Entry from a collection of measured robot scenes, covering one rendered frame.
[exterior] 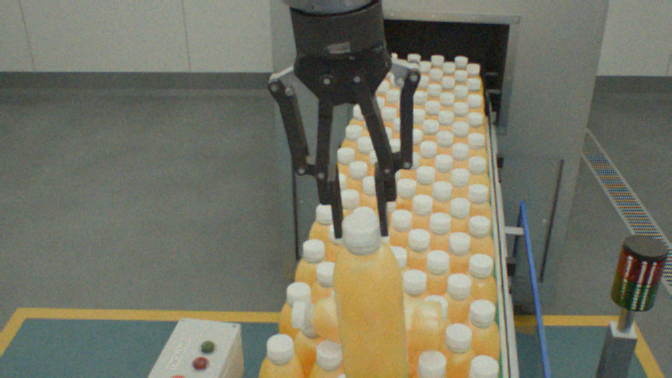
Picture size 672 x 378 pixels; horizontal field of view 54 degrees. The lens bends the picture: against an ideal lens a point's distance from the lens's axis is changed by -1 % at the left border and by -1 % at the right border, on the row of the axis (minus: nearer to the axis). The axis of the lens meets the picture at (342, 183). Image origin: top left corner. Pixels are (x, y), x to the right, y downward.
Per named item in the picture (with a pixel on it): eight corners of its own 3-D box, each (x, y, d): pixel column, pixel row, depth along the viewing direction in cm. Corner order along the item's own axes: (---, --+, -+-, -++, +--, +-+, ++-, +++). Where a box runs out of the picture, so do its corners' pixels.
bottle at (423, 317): (438, 342, 102) (307, 331, 105) (441, 295, 101) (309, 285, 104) (439, 360, 95) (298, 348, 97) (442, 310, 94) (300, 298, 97)
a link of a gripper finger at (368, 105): (348, 56, 59) (363, 52, 59) (383, 160, 65) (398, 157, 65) (345, 75, 56) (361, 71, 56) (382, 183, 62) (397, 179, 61)
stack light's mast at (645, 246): (606, 341, 103) (628, 255, 95) (599, 314, 108) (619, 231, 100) (648, 345, 102) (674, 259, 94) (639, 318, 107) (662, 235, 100)
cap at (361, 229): (357, 252, 65) (355, 237, 64) (336, 234, 68) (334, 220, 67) (389, 237, 67) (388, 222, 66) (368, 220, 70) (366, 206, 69)
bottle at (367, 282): (368, 413, 73) (351, 266, 63) (333, 373, 79) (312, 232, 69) (422, 382, 76) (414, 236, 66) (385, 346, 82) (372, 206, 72)
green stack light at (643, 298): (614, 310, 100) (620, 284, 97) (606, 284, 105) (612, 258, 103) (658, 314, 99) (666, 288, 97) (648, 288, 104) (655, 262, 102)
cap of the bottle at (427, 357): (416, 375, 97) (417, 366, 96) (419, 357, 100) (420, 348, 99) (443, 380, 96) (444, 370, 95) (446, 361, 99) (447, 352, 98)
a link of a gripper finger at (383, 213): (374, 161, 64) (382, 160, 64) (381, 219, 68) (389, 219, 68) (373, 178, 62) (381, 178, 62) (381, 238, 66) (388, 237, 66)
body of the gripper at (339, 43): (276, 18, 52) (294, 123, 57) (386, 9, 51) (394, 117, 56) (289, -13, 58) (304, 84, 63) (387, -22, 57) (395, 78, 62)
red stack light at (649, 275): (620, 283, 97) (626, 261, 96) (612, 258, 103) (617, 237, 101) (666, 287, 97) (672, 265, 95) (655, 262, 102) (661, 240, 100)
